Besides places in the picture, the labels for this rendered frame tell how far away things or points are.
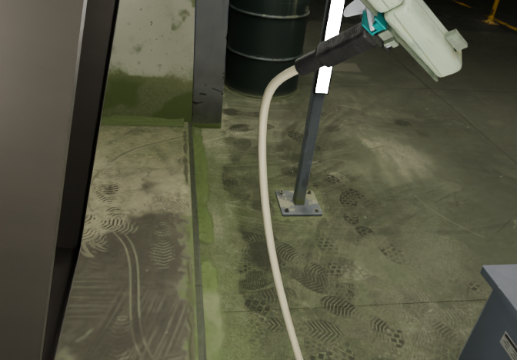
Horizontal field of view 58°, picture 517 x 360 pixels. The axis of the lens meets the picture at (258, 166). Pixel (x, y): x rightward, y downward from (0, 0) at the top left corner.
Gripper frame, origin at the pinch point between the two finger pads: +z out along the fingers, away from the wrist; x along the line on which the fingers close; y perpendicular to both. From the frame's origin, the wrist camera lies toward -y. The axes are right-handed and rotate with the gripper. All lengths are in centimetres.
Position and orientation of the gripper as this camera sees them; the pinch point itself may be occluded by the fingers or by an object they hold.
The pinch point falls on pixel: (385, 28)
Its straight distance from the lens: 68.8
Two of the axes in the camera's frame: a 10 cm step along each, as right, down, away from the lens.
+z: -1.7, 8.8, -4.4
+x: -6.9, -4.2, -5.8
